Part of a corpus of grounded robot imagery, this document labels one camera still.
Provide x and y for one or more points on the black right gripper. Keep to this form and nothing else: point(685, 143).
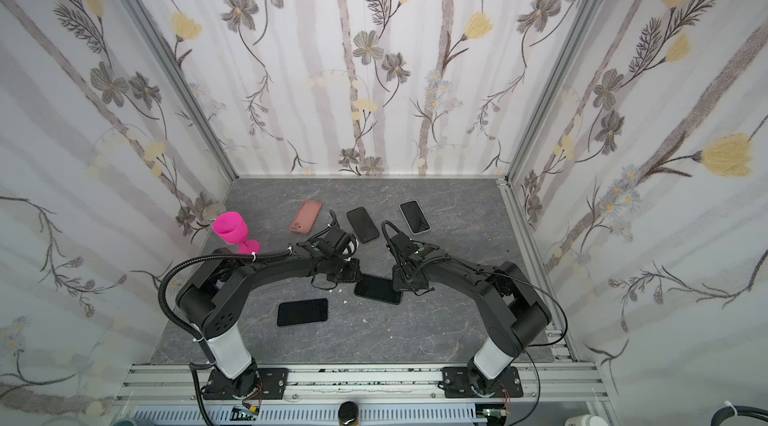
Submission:
point(399, 276)

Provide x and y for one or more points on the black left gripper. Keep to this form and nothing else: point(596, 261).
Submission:
point(355, 274)

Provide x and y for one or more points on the black phone case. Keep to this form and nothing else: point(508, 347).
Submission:
point(362, 224)
point(377, 289)

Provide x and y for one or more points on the light blue phone case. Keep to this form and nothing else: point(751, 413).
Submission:
point(415, 217)

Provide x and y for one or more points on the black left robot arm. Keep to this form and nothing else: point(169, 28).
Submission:
point(331, 242)

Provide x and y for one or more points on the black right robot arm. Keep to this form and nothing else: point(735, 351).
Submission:
point(407, 251)

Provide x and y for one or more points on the salmon pink phone case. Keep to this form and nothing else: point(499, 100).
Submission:
point(306, 217)

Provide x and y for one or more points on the pink silicone cup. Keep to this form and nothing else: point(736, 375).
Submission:
point(232, 228)

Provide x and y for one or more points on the black round knob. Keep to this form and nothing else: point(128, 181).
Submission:
point(348, 414)

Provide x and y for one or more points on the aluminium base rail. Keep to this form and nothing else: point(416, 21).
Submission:
point(375, 383)

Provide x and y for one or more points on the white slotted cable duct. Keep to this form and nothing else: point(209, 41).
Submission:
point(315, 414)

